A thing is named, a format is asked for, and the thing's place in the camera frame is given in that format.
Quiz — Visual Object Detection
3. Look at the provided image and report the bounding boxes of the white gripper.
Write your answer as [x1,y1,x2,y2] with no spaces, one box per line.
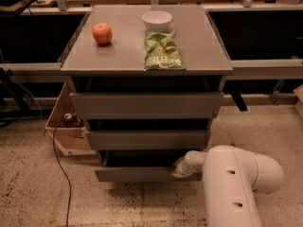
[170,157,196,178]

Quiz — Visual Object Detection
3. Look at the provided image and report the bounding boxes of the grey bottom drawer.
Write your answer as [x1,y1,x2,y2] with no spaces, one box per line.
[96,149,202,182]

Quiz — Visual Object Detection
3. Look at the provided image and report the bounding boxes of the grey drawer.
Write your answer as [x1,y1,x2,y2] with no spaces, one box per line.
[70,92,223,119]
[96,149,202,182]
[86,130,211,150]

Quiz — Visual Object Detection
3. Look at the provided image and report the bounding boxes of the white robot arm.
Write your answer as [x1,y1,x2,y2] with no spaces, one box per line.
[172,145,284,227]

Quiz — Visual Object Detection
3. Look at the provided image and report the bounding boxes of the grey middle drawer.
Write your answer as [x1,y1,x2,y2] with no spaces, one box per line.
[86,130,211,150]

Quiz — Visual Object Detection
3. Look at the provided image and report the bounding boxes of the grey drawer cabinet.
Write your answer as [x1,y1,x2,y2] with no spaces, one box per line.
[62,5,232,182]

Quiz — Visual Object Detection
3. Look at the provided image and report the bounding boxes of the grey top drawer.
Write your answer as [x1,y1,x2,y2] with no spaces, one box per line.
[70,92,223,119]

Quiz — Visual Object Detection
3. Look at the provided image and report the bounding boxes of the wooden triangular box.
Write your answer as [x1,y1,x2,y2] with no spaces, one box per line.
[45,82,95,156]

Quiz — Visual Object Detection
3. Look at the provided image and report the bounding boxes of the red soda can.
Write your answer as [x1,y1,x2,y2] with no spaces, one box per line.
[63,113,77,128]

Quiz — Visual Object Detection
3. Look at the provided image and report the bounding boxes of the green kettle chips bag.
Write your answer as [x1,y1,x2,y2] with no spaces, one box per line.
[144,31,186,70]

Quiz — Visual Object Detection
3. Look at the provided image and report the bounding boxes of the white bowl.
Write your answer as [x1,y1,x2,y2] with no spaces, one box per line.
[142,10,172,32]

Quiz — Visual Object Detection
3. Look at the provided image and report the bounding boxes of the red apple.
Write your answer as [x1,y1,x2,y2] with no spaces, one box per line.
[92,23,113,44]

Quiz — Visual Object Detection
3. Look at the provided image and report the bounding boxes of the black floor cable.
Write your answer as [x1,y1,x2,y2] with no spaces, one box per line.
[51,125,73,227]

